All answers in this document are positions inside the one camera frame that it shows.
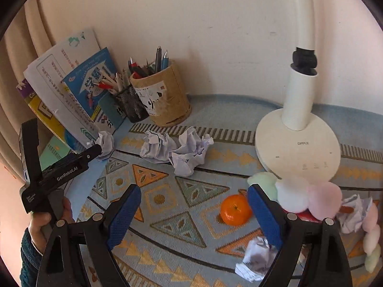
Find beige curtain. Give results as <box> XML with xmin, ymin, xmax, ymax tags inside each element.
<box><xmin>0</xmin><ymin>0</ymin><xmax>59</xmax><ymax>192</ymax></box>

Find person's left hand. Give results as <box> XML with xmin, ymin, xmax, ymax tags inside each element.
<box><xmin>28</xmin><ymin>197</ymin><xmax>76</xmax><ymax>247</ymax></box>

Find white desk lamp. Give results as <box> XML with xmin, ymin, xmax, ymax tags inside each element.
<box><xmin>254</xmin><ymin>0</ymin><xmax>342</xmax><ymax>183</ymax></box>

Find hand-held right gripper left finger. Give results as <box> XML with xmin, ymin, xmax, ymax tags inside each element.
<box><xmin>35</xmin><ymin>184</ymin><xmax>142</xmax><ymax>287</ymax></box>

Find yellow and purple book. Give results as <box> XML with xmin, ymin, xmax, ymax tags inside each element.
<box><xmin>16</xmin><ymin>79</ymin><xmax>72</xmax><ymax>153</ymax></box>

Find patterned table cloth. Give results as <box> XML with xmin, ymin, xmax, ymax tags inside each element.
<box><xmin>39</xmin><ymin>94</ymin><xmax>383</xmax><ymax>287</ymax></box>

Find black mesh pen holder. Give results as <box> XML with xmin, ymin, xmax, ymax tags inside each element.
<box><xmin>113</xmin><ymin>84</ymin><xmax>149</xmax><ymax>124</ymax></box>

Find bunch of pencils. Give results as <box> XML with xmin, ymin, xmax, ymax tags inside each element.
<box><xmin>93</xmin><ymin>69</ymin><xmax>133</xmax><ymax>94</ymax></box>

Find tan cylindrical pen holder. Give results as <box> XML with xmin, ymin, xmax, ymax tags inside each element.
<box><xmin>129</xmin><ymin>60</ymin><xmax>192</xmax><ymax>127</ymax></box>

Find paper ball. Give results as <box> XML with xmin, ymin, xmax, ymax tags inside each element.
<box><xmin>168</xmin><ymin>126</ymin><xmax>214</xmax><ymax>177</ymax></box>
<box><xmin>235</xmin><ymin>236</ymin><xmax>279</xmax><ymax>282</ymax></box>
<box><xmin>140</xmin><ymin>130</ymin><xmax>178</xmax><ymax>164</ymax></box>
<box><xmin>87</xmin><ymin>131</ymin><xmax>116</xmax><ymax>160</ymax></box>
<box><xmin>337</xmin><ymin>194</ymin><xmax>373</xmax><ymax>234</ymax></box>

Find teal book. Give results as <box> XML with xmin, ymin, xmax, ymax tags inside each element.
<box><xmin>99</xmin><ymin>94</ymin><xmax>127</xmax><ymax>130</ymax></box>

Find bunch of pens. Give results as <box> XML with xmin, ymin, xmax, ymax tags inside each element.
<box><xmin>128</xmin><ymin>46</ymin><xmax>171</xmax><ymax>79</ymax></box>

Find green book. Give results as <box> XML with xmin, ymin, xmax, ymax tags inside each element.
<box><xmin>39</xmin><ymin>136</ymin><xmax>75</xmax><ymax>172</ymax></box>

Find orange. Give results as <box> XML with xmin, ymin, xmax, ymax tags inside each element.
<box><xmin>220</xmin><ymin>194</ymin><xmax>253</xmax><ymax>226</ymax></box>

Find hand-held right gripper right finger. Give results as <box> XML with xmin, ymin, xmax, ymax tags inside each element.
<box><xmin>247</xmin><ymin>184</ymin><xmax>354</xmax><ymax>287</ymax></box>

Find leaning books and booklets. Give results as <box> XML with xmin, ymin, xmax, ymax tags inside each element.
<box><xmin>24</xmin><ymin>29</ymin><xmax>102</xmax><ymax>153</ymax></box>

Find blue illustrated book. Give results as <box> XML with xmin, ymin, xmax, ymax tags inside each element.
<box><xmin>62</xmin><ymin>47</ymin><xmax>126</xmax><ymax>135</ymax></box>

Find light blue paper sheet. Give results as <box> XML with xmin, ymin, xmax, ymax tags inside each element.
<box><xmin>64</xmin><ymin>158</ymin><xmax>106</xmax><ymax>222</ymax></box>

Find pastel plush dango skewer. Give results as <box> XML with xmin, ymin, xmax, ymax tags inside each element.
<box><xmin>362</xmin><ymin>200</ymin><xmax>382</xmax><ymax>274</ymax></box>
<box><xmin>247</xmin><ymin>172</ymin><xmax>356</xmax><ymax>220</ymax></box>

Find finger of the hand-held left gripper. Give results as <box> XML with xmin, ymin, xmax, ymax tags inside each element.
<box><xmin>70</xmin><ymin>144</ymin><xmax>103</xmax><ymax>168</ymax></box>

